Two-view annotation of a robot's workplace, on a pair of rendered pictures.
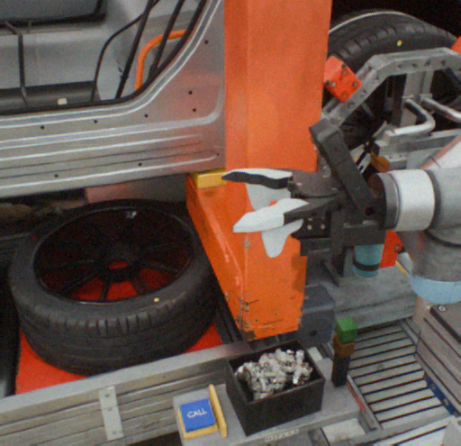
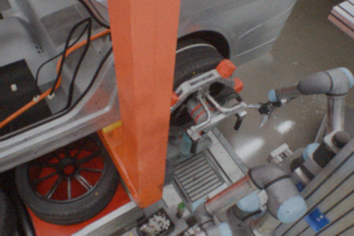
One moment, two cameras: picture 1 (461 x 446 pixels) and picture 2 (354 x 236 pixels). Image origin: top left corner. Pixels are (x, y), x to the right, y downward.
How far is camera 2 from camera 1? 1.20 m
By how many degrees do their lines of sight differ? 26
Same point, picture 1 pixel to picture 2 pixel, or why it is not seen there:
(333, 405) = (178, 227)
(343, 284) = (175, 144)
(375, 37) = (183, 74)
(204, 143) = (105, 118)
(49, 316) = (49, 213)
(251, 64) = (139, 157)
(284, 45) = (151, 148)
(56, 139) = (33, 141)
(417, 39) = (202, 68)
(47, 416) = not seen: outside the picture
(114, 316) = (79, 207)
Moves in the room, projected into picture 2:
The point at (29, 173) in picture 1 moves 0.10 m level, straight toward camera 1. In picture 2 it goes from (22, 157) to (30, 170)
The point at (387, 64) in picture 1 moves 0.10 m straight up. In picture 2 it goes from (189, 90) to (191, 79)
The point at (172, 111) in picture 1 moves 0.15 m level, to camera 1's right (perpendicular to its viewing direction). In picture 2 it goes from (88, 112) to (114, 108)
